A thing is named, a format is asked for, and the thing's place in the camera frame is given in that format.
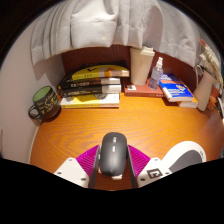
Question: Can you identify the blue book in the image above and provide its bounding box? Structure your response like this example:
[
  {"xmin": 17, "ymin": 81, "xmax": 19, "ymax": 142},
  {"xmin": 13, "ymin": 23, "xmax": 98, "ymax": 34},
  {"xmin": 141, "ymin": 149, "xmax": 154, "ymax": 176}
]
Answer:
[{"xmin": 158, "ymin": 73, "xmax": 194, "ymax": 103}]

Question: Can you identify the yellow and black book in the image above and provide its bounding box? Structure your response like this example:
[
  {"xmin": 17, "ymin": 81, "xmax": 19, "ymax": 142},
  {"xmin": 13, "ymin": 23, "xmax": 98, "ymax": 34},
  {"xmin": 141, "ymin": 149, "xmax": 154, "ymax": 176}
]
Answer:
[{"xmin": 58, "ymin": 60, "xmax": 130, "ymax": 84}]

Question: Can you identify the white pitcher vase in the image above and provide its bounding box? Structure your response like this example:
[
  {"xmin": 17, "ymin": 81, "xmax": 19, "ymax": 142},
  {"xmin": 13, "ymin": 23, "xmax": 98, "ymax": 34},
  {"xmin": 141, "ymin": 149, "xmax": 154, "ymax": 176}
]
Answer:
[{"xmin": 194, "ymin": 64, "xmax": 217, "ymax": 112}]

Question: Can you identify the white curtain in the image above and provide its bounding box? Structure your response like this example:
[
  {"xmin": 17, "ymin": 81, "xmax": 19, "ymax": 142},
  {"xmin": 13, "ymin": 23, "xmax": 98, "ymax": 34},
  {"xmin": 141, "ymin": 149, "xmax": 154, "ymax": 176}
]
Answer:
[{"xmin": 30, "ymin": 0, "xmax": 204, "ymax": 66}]

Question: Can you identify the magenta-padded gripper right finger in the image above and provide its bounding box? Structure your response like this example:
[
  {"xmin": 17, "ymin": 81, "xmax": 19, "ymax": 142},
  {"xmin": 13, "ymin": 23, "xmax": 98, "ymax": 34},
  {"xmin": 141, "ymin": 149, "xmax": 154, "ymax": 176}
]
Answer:
[{"xmin": 125, "ymin": 144, "xmax": 173, "ymax": 189}]

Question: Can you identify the red book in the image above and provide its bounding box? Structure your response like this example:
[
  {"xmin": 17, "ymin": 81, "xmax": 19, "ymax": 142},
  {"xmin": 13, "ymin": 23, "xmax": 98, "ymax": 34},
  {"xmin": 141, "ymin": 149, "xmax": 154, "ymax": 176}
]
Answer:
[{"xmin": 123, "ymin": 77, "xmax": 165, "ymax": 98}]

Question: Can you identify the cream tumbler with lid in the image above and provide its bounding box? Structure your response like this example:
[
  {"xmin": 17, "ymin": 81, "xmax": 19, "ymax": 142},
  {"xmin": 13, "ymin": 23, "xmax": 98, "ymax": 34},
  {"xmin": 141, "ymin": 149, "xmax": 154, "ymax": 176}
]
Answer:
[{"xmin": 129, "ymin": 46, "xmax": 156, "ymax": 87}]

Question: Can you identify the clear spray bottle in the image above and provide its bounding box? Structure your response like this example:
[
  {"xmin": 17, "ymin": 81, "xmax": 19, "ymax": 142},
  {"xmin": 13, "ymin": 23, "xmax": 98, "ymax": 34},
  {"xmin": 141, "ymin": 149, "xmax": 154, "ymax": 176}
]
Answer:
[{"xmin": 148, "ymin": 56, "xmax": 164, "ymax": 91}]

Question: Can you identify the white flower bouquet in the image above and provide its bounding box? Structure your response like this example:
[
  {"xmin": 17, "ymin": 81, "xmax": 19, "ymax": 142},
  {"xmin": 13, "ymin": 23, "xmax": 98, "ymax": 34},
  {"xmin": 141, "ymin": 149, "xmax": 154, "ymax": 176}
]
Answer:
[{"xmin": 198, "ymin": 37, "xmax": 224, "ymax": 91}]

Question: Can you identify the white electronic device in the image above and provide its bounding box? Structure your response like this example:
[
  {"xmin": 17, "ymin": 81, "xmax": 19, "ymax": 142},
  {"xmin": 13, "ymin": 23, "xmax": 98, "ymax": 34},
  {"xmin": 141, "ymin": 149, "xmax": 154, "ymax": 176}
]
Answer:
[{"xmin": 216, "ymin": 96, "xmax": 224, "ymax": 120}]

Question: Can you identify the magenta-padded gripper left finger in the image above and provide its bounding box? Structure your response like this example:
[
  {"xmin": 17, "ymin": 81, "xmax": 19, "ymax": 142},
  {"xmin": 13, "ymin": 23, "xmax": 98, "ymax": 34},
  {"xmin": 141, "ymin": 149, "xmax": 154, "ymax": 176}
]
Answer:
[{"xmin": 53, "ymin": 144, "xmax": 102, "ymax": 189}]

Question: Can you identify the white and grey mouse pad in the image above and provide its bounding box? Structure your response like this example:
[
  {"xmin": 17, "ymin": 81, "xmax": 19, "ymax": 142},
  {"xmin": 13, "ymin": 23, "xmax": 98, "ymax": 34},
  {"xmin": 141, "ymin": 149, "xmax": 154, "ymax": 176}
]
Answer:
[{"xmin": 161, "ymin": 140, "xmax": 207, "ymax": 174}]

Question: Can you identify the dark mug with green inside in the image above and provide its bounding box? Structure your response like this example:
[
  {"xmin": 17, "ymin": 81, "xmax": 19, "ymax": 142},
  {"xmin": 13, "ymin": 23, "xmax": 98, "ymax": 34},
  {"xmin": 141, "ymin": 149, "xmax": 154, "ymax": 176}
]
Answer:
[{"xmin": 27, "ymin": 85, "xmax": 62, "ymax": 121}]

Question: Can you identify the dark grey computer mouse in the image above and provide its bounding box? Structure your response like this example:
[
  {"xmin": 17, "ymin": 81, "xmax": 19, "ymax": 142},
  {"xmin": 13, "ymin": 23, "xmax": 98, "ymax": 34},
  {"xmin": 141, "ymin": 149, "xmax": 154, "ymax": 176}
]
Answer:
[{"xmin": 99, "ymin": 131, "xmax": 129, "ymax": 178}]

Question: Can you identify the yellow and white book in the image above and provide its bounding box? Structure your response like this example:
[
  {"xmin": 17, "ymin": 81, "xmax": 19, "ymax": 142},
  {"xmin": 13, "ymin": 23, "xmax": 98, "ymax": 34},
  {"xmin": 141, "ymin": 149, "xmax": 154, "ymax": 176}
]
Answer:
[{"xmin": 60, "ymin": 92, "xmax": 120, "ymax": 109}]

